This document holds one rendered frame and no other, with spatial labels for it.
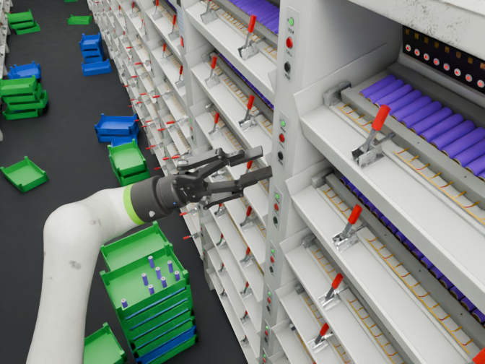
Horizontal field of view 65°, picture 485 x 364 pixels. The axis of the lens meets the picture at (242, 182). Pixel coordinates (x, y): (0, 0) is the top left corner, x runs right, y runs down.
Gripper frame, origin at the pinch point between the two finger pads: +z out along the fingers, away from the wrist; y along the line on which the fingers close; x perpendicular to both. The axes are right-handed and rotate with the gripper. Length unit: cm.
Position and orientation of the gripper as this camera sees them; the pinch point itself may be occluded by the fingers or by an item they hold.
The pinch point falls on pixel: (252, 165)
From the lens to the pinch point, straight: 78.8
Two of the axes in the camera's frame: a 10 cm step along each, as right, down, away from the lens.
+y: 3.8, 7.0, 6.1
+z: 9.3, -3.0, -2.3
